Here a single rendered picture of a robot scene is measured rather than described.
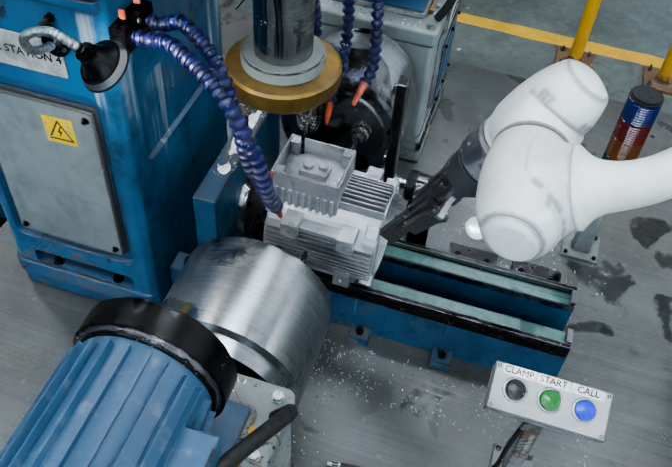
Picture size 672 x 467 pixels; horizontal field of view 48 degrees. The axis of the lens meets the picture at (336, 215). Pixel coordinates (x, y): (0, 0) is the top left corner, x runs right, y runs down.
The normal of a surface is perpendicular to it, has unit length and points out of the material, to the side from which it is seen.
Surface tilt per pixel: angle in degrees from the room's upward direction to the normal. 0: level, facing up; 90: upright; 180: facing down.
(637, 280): 0
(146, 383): 23
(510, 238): 93
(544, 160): 14
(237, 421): 0
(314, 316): 62
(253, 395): 0
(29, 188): 90
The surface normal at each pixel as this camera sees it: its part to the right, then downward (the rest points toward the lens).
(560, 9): 0.06, -0.68
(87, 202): -0.29, 0.69
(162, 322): 0.28, -0.60
